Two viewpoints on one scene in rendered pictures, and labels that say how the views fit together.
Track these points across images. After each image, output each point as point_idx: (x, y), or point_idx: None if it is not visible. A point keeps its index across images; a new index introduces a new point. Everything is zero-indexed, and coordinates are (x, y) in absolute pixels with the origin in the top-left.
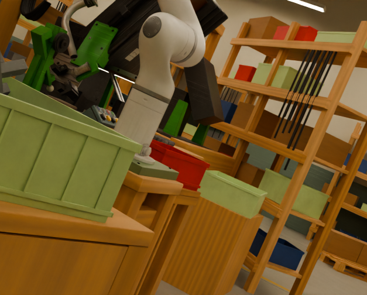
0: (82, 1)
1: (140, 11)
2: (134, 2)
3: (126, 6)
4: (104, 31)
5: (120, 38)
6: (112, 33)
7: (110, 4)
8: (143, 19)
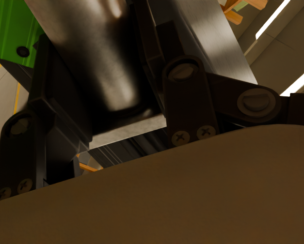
0: (65, 24)
1: (122, 147)
2: (156, 146)
3: (132, 136)
4: (4, 6)
5: (10, 66)
6: (8, 53)
7: (178, 19)
8: (94, 151)
